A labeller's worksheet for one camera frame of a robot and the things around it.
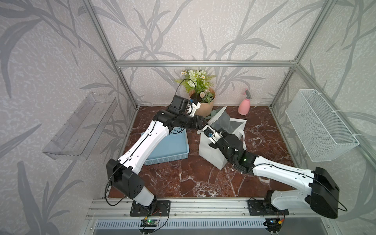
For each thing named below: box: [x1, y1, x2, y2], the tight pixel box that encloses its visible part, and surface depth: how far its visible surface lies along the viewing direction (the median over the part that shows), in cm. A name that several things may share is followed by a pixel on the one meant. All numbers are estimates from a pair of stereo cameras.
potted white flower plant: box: [174, 69, 217, 118], surface depth 96 cm
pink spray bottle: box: [237, 88, 253, 116], surface depth 113 cm
